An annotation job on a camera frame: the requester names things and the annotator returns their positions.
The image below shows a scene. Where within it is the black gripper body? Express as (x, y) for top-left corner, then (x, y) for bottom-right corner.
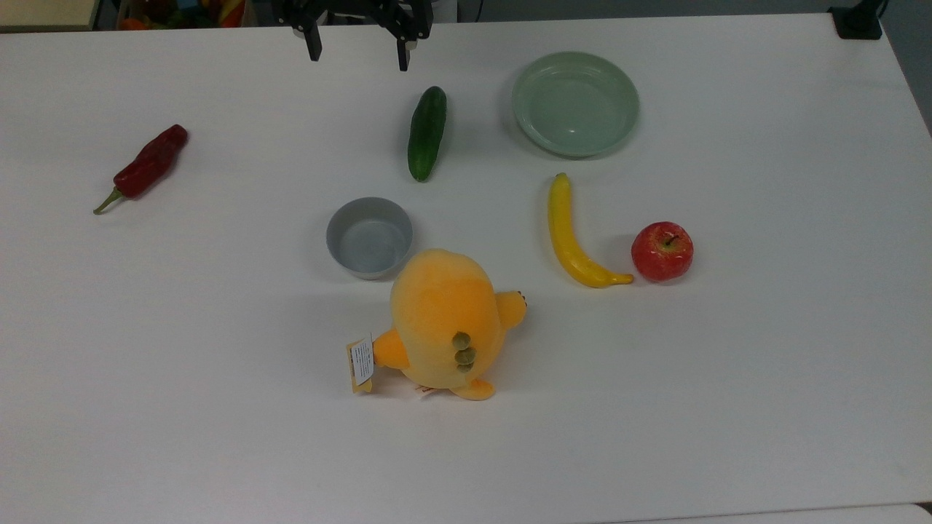
(272, 0), (435, 42)

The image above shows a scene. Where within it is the red apple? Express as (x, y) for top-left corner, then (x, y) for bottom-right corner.
(631, 221), (695, 284)

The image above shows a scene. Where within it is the grey bowl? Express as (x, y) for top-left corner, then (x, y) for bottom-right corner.
(325, 196), (414, 281)

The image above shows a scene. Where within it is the green cucumber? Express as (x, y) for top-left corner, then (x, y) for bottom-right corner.
(407, 86), (448, 183)

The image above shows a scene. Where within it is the box of colourful toys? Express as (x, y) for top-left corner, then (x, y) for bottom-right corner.
(116, 0), (248, 31)

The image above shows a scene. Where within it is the pale green plate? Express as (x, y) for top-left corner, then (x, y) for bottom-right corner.
(511, 51), (641, 159)

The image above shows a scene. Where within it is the red chili pepper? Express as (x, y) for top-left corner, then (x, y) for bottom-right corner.
(92, 124), (189, 216)

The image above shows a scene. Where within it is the yellow banana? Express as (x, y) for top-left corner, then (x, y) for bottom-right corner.
(548, 172), (635, 289)

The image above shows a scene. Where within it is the wooden furniture piece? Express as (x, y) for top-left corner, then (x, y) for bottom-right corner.
(0, 0), (100, 31)

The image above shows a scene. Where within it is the orange plush toy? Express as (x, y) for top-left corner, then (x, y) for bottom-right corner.
(346, 248), (528, 402)

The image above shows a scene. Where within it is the black table clamp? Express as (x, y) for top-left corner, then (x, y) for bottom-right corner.
(829, 0), (888, 41)

